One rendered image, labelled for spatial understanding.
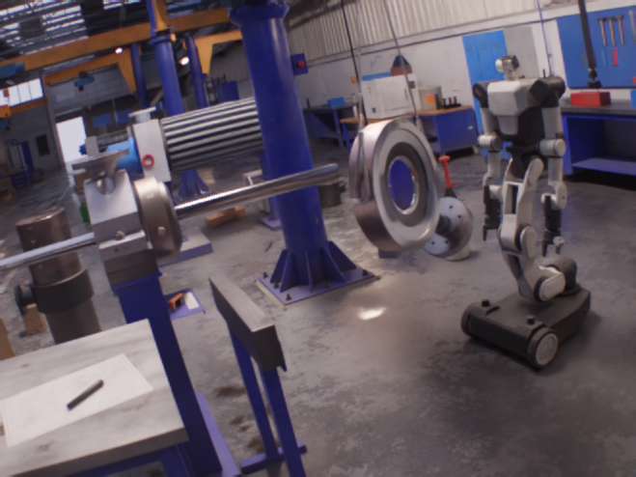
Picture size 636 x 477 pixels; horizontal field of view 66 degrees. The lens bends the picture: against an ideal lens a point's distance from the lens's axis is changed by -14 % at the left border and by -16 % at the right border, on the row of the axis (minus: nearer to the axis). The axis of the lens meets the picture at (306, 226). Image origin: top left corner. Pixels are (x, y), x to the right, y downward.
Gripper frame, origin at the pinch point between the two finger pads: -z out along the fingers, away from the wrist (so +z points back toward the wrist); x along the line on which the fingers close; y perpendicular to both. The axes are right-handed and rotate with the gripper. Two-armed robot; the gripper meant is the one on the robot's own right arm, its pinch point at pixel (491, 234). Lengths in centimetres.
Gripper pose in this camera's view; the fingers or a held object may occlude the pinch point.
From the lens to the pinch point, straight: 303.9
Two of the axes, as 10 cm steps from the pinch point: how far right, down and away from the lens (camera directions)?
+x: -9.1, 0.9, -4.1
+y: 4.2, 1.5, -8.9
